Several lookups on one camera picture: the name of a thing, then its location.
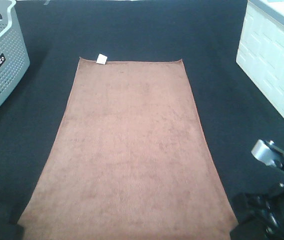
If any grey perforated plastic basket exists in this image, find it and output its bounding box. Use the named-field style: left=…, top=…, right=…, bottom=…
left=0, top=0, right=30, bottom=106

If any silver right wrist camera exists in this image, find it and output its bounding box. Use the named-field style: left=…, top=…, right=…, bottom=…
left=251, top=139, right=278, bottom=167

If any white plastic storage bin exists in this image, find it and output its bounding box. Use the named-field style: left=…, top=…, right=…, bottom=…
left=236, top=0, right=284, bottom=118

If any brown towel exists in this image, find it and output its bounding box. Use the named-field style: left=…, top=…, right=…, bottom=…
left=19, top=58, right=237, bottom=240

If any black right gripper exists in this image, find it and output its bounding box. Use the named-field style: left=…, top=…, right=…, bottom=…
left=230, top=192, right=278, bottom=240

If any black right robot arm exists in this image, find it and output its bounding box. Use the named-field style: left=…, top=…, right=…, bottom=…
left=230, top=139, right=284, bottom=240

